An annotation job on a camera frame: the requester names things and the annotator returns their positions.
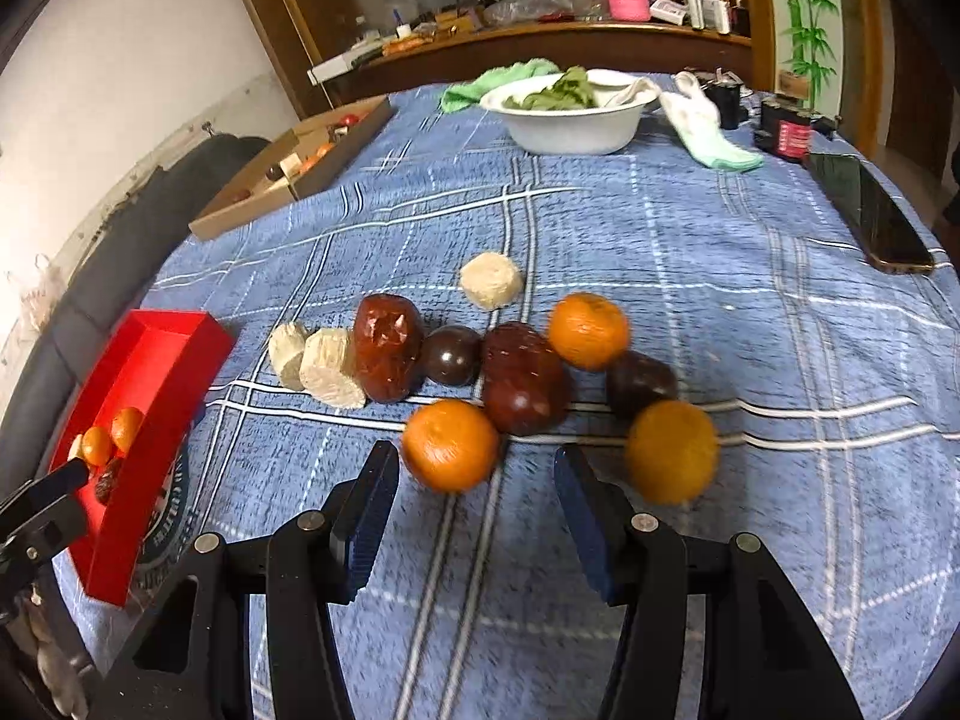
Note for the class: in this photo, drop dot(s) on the wooden sideboard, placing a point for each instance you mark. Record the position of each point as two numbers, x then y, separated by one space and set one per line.
525 41

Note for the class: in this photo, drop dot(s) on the green cloth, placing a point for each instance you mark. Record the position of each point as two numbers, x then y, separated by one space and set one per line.
472 90

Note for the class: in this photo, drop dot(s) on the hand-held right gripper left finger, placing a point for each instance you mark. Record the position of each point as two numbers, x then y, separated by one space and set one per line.
371 532

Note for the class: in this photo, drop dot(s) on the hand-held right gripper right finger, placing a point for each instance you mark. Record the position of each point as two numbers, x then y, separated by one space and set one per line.
589 532

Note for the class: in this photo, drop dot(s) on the green leafy vegetable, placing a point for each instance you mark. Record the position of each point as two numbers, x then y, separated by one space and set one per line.
559 92

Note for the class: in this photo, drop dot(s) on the white yam piece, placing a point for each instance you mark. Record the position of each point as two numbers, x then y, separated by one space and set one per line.
76 448
491 281
287 356
291 163
330 369

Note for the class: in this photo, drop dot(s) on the black smartphone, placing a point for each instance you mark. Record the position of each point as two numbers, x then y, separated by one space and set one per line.
870 210

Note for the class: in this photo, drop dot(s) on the green bamboo wall sticker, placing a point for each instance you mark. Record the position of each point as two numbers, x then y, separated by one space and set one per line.
806 22

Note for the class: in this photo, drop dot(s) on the clear plastic bag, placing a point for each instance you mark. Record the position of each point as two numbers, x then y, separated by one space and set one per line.
525 9

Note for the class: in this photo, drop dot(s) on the black box with red label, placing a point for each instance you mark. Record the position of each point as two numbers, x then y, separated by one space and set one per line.
784 131

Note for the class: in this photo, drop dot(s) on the white bowl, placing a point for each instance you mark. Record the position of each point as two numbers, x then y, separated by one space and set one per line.
570 131

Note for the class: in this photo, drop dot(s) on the orange mandarin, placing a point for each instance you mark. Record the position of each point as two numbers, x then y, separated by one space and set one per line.
450 446
96 445
129 427
673 452
589 330
323 152

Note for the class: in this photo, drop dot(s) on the white small boxes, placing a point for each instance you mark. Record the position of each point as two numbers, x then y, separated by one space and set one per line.
697 11

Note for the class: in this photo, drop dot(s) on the cardboard box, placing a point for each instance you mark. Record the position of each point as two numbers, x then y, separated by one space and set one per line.
247 206

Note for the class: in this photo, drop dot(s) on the red tray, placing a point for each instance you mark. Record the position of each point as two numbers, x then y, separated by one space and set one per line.
161 360

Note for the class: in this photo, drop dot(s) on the dark purple plum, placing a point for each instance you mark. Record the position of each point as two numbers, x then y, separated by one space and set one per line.
450 355
641 382

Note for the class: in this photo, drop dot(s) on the large red date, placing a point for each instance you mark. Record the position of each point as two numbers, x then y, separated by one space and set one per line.
525 379
109 481
386 356

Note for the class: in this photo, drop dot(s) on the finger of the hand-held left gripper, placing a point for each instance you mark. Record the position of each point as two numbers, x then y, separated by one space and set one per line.
52 484
41 536

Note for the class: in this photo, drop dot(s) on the flat white box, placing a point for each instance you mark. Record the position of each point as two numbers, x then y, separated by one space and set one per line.
334 69

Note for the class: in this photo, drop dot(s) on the small black device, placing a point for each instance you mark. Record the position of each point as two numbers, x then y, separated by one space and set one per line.
726 101

